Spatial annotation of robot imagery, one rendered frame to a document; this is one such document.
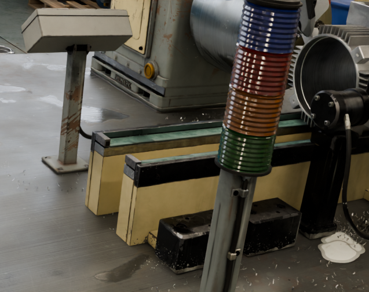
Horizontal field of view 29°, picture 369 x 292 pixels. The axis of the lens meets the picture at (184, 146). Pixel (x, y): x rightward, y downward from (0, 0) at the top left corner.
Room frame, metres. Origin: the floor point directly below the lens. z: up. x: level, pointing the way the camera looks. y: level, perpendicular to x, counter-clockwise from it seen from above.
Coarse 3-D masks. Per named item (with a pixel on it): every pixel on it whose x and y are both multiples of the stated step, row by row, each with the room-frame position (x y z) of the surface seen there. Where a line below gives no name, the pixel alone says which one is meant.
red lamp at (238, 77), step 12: (240, 48) 0.73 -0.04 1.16; (240, 60) 0.73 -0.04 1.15; (252, 60) 0.72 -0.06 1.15; (264, 60) 0.72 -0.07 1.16; (276, 60) 0.72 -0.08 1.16; (288, 60) 0.73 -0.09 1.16; (240, 72) 0.73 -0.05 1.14; (252, 72) 0.72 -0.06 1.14; (264, 72) 0.72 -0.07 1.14; (276, 72) 0.73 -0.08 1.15; (288, 72) 0.74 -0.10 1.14; (240, 84) 0.73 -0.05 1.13; (252, 84) 0.72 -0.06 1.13; (264, 84) 0.72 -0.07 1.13; (276, 84) 0.73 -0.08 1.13
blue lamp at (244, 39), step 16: (256, 16) 0.73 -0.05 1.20; (272, 16) 0.72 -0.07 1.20; (288, 16) 0.72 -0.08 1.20; (240, 32) 0.74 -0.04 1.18; (256, 32) 0.72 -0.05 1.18; (272, 32) 0.72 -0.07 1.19; (288, 32) 0.73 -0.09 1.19; (256, 48) 0.72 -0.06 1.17; (272, 48) 0.72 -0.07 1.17; (288, 48) 0.73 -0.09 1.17
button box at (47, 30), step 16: (32, 16) 1.15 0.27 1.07; (48, 16) 1.15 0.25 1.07; (64, 16) 1.17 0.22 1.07; (80, 16) 1.19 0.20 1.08; (96, 16) 1.21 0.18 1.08; (112, 16) 1.22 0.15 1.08; (128, 16) 1.24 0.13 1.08; (32, 32) 1.15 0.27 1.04; (48, 32) 1.13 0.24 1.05; (64, 32) 1.15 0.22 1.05; (80, 32) 1.17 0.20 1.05; (96, 32) 1.19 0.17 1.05; (112, 32) 1.21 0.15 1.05; (128, 32) 1.22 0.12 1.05; (32, 48) 1.15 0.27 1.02; (48, 48) 1.17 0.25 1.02; (64, 48) 1.19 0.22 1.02; (96, 48) 1.23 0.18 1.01; (112, 48) 1.25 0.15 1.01
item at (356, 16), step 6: (354, 6) 1.34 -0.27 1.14; (360, 6) 1.32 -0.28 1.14; (366, 6) 1.31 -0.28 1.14; (348, 12) 1.34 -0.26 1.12; (354, 12) 1.33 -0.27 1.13; (360, 12) 1.32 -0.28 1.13; (366, 12) 1.31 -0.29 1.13; (348, 18) 1.34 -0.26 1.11; (354, 18) 1.33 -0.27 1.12; (360, 18) 1.32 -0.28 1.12; (366, 18) 1.31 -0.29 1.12; (348, 24) 1.34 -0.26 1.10; (354, 24) 1.33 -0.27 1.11; (360, 24) 1.32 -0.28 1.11; (366, 24) 1.31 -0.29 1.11
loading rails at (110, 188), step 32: (128, 128) 1.09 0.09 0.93; (160, 128) 1.12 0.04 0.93; (192, 128) 1.16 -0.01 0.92; (288, 128) 1.26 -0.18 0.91; (96, 160) 1.04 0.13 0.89; (128, 160) 0.97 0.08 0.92; (160, 160) 1.00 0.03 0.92; (192, 160) 1.00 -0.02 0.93; (288, 160) 1.12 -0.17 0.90; (352, 160) 1.22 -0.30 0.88; (96, 192) 1.03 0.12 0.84; (128, 192) 0.96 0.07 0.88; (160, 192) 0.97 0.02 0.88; (192, 192) 1.01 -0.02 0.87; (256, 192) 1.09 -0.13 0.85; (288, 192) 1.13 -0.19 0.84; (352, 192) 1.24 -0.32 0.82; (128, 224) 0.95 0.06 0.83
